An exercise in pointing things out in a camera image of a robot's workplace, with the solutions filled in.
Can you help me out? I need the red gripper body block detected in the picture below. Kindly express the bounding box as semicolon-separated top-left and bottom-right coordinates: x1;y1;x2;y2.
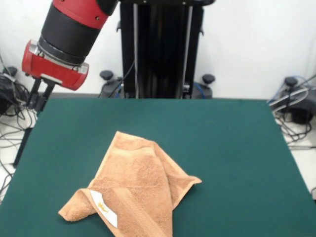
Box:
21;39;89;91

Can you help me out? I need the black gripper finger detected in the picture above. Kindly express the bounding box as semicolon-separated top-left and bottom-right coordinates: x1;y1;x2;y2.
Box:
26;78;41;109
36;80;55;112

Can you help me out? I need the tan terry towel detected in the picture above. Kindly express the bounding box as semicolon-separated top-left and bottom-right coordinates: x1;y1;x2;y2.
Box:
58;130;202;237

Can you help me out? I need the dark green table cloth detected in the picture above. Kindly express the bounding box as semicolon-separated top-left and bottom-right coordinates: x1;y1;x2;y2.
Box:
0;98;316;237

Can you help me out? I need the black pedestal foot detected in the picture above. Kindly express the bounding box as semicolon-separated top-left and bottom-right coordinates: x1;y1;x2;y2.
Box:
269;76;316;124
0;66;18;115

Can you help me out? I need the black pedestal leg with knob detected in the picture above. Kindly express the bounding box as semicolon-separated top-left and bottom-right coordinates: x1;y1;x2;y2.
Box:
183;74;216;99
98;70;125;99

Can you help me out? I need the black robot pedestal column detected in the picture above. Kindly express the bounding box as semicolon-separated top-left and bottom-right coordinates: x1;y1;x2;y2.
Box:
116;0;206;99

